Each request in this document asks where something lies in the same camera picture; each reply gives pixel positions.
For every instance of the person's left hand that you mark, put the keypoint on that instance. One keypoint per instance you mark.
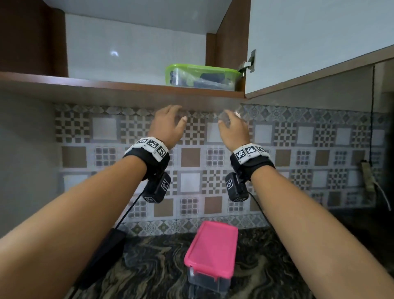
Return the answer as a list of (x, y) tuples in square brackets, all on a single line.
[(164, 124)]

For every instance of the person's right hand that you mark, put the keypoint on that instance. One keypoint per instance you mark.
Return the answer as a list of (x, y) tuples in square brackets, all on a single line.
[(236, 132)]

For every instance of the person's right thumb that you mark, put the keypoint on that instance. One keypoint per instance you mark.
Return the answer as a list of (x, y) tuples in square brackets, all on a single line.
[(223, 123)]

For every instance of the person's left thumb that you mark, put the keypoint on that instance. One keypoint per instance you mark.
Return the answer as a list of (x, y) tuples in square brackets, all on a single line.
[(182, 122)]

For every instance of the clear plastic container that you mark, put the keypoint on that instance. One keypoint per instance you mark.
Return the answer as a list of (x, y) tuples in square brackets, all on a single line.
[(229, 114)]

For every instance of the person's left forearm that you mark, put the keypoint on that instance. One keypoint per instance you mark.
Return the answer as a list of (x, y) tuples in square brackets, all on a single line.
[(70, 221)]

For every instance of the person's right forearm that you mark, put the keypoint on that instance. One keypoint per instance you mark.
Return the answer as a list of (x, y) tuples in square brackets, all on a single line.
[(311, 228)]

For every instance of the black wrist band with markers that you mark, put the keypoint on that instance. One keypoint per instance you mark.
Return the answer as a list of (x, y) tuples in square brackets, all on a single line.
[(147, 154), (251, 157)]

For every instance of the clear container with green lid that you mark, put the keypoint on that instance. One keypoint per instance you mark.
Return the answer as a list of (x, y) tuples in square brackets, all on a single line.
[(200, 77)]

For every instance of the metal cabinet hinge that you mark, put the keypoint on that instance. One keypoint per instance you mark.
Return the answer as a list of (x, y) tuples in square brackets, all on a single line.
[(248, 63)]

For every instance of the white cabinet door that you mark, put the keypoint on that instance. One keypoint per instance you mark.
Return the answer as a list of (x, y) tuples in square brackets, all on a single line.
[(307, 40)]

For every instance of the clear container with pink lid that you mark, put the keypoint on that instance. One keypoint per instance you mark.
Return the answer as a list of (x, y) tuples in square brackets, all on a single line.
[(212, 249)]

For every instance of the beige power strip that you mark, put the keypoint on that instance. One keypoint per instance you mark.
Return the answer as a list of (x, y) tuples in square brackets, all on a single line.
[(368, 177)]

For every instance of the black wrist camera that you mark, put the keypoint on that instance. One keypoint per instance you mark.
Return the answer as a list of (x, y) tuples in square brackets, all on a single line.
[(157, 188), (235, 188)]

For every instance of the brown wooden wall cabinet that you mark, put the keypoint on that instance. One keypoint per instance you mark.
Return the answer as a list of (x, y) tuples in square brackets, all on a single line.
[(123, 89)]

